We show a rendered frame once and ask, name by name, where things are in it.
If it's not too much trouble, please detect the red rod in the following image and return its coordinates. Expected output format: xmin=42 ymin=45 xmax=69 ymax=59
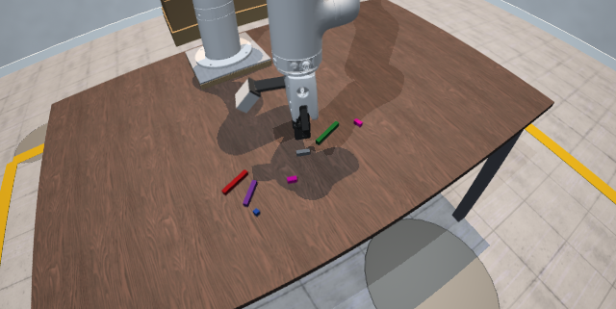
xmin=221 ymin=170 xmax=248 ymax=195

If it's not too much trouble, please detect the grey rod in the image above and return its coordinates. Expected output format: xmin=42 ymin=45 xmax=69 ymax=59
xmin=296 ymin=148 xmax=310 ymax=157

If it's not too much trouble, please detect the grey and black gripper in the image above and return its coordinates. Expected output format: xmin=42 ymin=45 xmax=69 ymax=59
xmin=276 ymin=65 xmax=319 ymax=140

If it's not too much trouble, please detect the green rod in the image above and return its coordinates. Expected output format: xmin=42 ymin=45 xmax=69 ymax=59
xmin=316 ymin=121 xmax=339 ymax=145

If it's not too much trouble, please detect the purple rod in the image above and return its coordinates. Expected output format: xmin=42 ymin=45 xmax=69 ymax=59
xmin=243 ymin=180 xmax=258 ymax=207

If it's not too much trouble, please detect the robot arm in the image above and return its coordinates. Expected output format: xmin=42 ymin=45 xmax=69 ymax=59
xmin=192 ymin=0 xmax=360 ymax=113

